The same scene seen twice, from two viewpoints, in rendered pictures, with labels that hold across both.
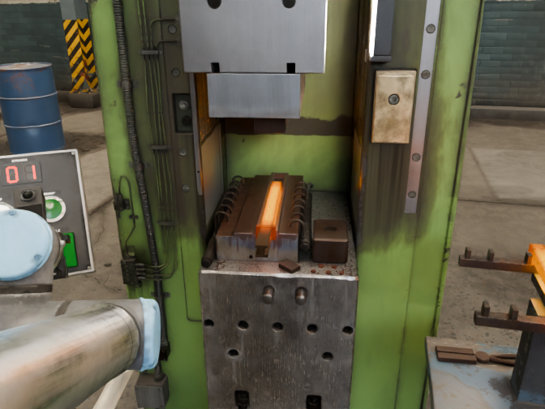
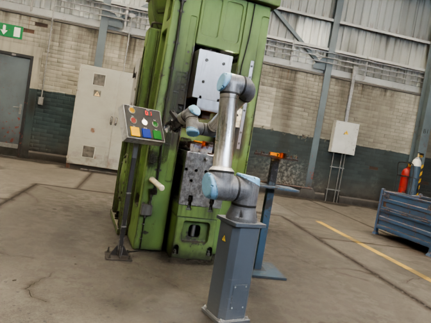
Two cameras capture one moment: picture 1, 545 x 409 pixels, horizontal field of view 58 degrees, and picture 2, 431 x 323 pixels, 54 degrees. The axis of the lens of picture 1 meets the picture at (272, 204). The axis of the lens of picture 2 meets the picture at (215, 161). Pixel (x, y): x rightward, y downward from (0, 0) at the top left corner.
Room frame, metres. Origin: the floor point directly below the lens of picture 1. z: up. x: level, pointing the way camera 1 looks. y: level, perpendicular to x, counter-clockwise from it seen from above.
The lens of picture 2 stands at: (-2.25, 1.35, 1.05)
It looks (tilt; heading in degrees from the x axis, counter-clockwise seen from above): 3 degrees down; 336
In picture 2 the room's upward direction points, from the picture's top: 9 degrees clockwise
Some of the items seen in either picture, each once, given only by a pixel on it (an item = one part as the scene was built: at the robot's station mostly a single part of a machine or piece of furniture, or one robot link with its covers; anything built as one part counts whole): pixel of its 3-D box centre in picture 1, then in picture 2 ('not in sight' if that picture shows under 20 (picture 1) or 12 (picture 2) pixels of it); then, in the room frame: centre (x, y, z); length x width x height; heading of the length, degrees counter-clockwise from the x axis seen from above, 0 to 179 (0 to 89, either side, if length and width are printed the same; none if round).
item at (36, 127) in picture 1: (30, 108); not in sight; (5.24, 2.59, 0.44); 0.59 x 0.59 x 0.88
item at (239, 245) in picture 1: (265, 210); (194, 146); (1.26, 0.02, 0.96); 0.42 x 0.20 x 0.09; 175
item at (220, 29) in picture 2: not in sight; (214, 26); (1.41, -0.04, 2.06); 0.44 x 0.41 x 0.47; 175
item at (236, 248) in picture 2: not in sight; (233, 268); (-0.06, 0.15, 0.30); 0.22 x 0.22 x 0.60; 7
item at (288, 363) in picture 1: (285, 290); (195, 175); (1.27, -0.04, 0.69); 0.56 x 0.38 x 0.45; 175
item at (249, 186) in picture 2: not in sight; (245, 188); (-0.06, 0.16, 0.79); 0.17 x 0.15 x 0.18; 91
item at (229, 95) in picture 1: (263, 80); (201, 106); (1.26, 0.02, 1.32); 0.42 x 0.20 x 0.10; 175
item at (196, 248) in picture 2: not in sight; (187, 225); (1.27, -0.04, 0.23); 0.55 x 0.37 x 0.47; 175
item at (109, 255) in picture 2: not in sight; (118, 250); (1.03, 0.60, 0.05); 0.22 x 0.22 x 0.09; 85
